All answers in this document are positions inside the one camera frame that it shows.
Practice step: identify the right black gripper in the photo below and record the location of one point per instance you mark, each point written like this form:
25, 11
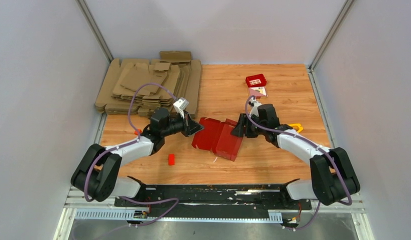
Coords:
238, 131

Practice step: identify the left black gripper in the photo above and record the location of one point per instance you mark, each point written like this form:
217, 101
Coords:
190, 126

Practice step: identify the red paper box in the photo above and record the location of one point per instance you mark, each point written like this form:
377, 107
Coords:
216, 137

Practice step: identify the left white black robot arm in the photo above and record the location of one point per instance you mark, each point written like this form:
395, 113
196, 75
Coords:
97, 174

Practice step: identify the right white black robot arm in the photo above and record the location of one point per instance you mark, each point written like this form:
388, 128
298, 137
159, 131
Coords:
333, 178

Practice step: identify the clear card box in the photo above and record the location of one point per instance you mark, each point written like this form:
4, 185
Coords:
258, 92

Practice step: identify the small red block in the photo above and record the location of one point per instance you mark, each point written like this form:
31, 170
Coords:
171, 159

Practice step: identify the red toy brick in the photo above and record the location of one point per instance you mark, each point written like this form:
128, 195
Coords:
257, 80

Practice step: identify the yellow triangular plastic piece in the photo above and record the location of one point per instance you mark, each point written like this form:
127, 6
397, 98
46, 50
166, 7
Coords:
297, 127

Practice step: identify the stack of flat cardboard boxes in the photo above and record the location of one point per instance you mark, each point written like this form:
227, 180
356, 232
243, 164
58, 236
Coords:
141, 85

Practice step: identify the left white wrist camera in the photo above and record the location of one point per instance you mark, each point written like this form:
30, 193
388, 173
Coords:
180, 105

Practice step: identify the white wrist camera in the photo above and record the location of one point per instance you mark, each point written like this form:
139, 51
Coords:
254, 104
180, 105

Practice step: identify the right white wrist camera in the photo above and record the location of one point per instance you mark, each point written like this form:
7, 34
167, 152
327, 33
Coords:
254, 104

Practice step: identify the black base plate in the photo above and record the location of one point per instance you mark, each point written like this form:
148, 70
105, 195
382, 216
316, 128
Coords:
266, 196

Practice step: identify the aluminium frame rail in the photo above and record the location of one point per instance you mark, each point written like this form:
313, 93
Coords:
114, 208

